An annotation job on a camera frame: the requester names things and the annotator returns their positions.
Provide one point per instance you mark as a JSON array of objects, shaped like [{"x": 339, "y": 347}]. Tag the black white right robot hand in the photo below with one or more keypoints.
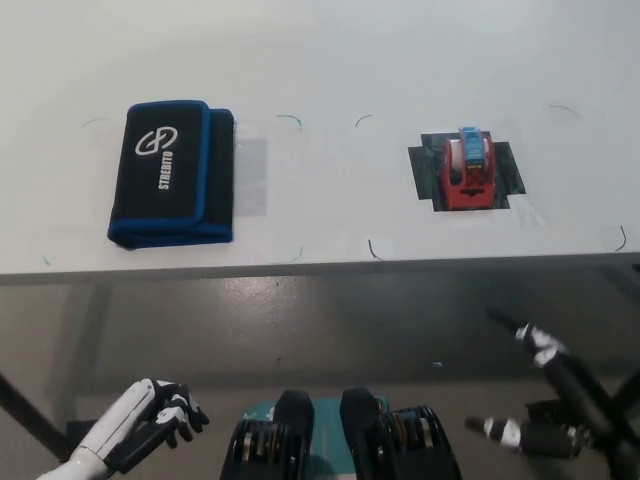
[{"x": 555, "y": 390}]

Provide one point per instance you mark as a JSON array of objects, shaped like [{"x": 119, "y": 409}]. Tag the black tape patch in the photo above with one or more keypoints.
[{"x": 425, "y": 170}]

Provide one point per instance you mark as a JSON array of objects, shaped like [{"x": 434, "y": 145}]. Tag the dark table foot plate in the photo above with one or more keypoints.
[{"x": 82, "y": 432}]

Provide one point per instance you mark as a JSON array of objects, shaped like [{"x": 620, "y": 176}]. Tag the black table leg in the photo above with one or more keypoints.
[
  {"x": 629, "y": 385},
  {"x": 30, "y": 415}
]

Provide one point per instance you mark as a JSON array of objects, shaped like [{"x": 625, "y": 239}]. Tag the black ribbed robot body block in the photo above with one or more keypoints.
[
  {"x": 395, "y": 440},
  {"x": 272, "y": 440}
]

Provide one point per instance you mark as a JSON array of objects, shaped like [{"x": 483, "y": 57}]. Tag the black robot legs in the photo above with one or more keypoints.
[{"x": 327, "y": 440}]

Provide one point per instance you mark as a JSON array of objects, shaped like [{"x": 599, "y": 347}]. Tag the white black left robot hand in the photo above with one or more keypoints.
[{"x": 145, "y": 415}]

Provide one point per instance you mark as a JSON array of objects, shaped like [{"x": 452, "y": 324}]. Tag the grey translucent tape patch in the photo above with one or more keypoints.
[{"x": 251, "y": 177}]

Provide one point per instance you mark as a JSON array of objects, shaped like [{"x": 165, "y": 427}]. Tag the red tape dispenser blue label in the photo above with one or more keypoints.
[{"x": 468, "y": 175}]

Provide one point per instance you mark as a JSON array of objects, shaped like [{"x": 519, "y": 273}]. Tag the black blue-trimmed Strebito notebook case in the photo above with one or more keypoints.
[{"x": 165, "y": 175}]

